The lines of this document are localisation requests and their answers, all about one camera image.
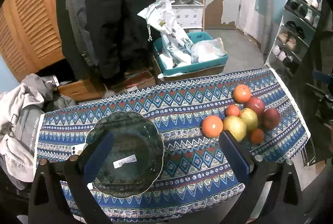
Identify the dark red apple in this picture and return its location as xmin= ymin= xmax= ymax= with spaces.
xmin=262 ymin=108 xmax=281 ymax=130

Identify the patterned blue tablecloth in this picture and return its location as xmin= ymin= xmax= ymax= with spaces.
xmin=34 ymin=68 xmax=311 ymax=223

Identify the wooden louvered cabinet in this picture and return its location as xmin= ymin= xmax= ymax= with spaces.
xmin=1 ymin=0 xmax=64 ymax=81

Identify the green yellow mango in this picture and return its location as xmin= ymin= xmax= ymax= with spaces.
xmin=223 ymin=115 xmax=247 ymax=142

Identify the small tangerine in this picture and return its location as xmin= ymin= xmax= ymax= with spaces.
xmin=225 ymin=105 xmax=240 ymax=117
xmin=250 ymin=128 xmax=264 ymax=144

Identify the yellow green apple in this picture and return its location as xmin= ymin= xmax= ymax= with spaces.
xmin=239 ymin=108 xmax=258 ymax=132

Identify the teal plastic crate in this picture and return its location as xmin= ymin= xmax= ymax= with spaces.
xmin=154 ymin=32 xmax=229 ymax=76

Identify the white patterned storage box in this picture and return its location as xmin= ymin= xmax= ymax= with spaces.
xmin=172 ymin=1 xmax=204 ymax=29

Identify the large orange front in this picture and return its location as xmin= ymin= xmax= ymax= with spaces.
xmin=201 ymin=115 xmax=224 ymax=138

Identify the shoe rack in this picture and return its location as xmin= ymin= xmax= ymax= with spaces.
xmin=265 ymin=0 xmax=322 ymax=78

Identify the red apple middle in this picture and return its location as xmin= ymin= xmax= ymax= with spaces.
xmin=245 ymin=97 xmax=265 ymax=116

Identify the white printed rice bag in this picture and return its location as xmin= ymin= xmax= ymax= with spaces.
xmin=137 ymin=0 xmax=194 ymax=69

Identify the clear plastic bag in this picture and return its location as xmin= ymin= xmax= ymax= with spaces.
xmin=191 ymin=37 xmax=227 ymax=64

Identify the grey clothes pile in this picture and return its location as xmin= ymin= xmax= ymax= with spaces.
xmin=1 ymin=73 xmax=76 ymax=190

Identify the large orange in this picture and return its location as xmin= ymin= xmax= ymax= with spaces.
xmin=233 ymin=84 xmax=252 ymax=103
xmin=201 ymin=115 xmax=224 ymax=138

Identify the black hanging coat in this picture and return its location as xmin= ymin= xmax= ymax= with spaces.
xmin=56 ymin=0 xmax=157 ymax=86

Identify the large orange back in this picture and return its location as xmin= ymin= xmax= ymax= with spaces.
xmin=233 ymin=84 xmax=252 ymax=103

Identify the dark glass bowl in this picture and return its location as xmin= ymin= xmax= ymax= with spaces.
xmin=86 ymin=111 xmax=165 ymax=198

